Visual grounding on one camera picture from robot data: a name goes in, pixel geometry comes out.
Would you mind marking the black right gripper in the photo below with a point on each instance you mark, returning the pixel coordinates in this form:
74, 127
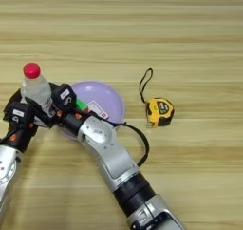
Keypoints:
71, 121

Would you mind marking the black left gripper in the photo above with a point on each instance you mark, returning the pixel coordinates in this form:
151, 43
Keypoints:
20, 138

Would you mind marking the yellow black tape measure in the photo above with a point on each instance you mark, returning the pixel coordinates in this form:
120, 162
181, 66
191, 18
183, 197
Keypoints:
161, 111

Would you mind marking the colourful puzzle cube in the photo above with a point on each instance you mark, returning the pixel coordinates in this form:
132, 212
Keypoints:
81, 104

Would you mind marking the clear bottle red cap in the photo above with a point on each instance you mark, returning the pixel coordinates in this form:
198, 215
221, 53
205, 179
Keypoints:
36, 88

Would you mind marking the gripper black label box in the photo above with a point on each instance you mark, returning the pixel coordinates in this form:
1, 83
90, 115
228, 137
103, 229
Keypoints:
65, 96
19, 113

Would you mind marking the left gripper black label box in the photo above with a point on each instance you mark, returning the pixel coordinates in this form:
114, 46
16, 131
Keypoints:
19, 113

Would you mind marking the small red white card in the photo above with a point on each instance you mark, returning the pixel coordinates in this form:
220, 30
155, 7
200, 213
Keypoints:
98, 109

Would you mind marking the purple round plate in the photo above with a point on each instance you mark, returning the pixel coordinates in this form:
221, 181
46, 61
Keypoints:
107, 97

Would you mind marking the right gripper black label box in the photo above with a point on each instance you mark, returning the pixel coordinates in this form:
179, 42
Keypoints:
65, 96

